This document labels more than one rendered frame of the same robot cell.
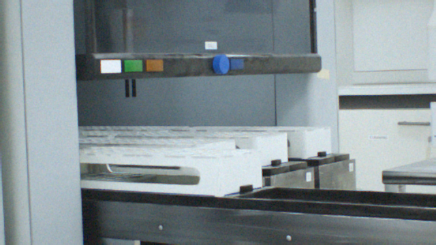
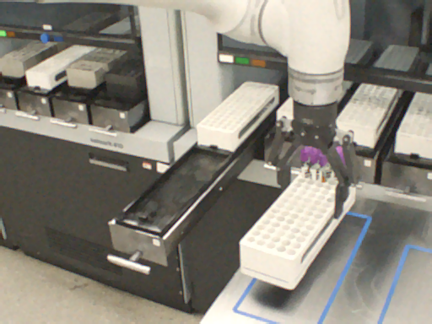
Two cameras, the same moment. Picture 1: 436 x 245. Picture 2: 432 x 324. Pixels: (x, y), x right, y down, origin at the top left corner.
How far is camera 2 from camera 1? 1.74 m
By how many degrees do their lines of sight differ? 85
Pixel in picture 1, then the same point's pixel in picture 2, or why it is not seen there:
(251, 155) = (221, 132)
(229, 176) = (203, 137)
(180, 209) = not seen: hidden behind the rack
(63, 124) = (209, 77)
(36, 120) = (194, 72)
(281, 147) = (363, 136)
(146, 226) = not seen: hidden behind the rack
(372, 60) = not seen: outside the picture
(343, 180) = (418, 180)
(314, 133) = (409, 139)
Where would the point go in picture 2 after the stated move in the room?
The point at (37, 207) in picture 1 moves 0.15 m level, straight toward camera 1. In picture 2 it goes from (195, 107) to (143, 118)
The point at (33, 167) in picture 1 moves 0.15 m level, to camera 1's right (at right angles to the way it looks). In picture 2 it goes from (192, 91) to (198, 114)
